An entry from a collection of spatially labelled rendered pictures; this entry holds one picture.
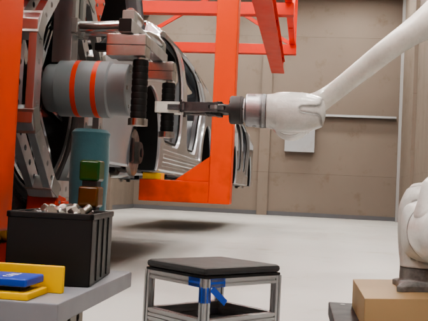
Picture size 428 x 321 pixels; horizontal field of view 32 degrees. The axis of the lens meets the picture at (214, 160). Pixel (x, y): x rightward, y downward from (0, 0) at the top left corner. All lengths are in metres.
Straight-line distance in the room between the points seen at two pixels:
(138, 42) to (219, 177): 3.82
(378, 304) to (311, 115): 0.50
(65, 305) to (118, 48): 0.75
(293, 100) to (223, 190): 3.53
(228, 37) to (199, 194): 1.18
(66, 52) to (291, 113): 0.58
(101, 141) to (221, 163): 3.76
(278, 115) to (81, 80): 0.50
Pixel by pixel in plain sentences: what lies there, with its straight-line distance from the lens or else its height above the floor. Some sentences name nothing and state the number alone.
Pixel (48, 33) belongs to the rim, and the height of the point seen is 1.00.
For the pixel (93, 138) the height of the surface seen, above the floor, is 0.72.
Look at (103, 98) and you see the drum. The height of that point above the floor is 0.82.
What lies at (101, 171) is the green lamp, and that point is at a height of 0.64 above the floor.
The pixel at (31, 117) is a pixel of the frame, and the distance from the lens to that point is 1.62.
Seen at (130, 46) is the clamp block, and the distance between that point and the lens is 1.65.
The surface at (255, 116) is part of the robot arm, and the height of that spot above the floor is 0.81.
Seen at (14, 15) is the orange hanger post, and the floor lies 0.92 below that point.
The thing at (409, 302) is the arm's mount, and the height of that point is 0.37.
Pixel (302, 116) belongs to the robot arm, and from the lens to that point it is 1.90.
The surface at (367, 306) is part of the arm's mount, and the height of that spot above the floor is 0.36.
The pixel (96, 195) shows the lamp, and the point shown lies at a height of 0.59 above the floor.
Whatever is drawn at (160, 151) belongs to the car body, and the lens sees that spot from 5.49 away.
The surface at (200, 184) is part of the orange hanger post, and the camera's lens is 5.43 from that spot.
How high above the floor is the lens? 0.61
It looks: 2 degrees up
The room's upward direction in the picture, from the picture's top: 3 degrees clockwise
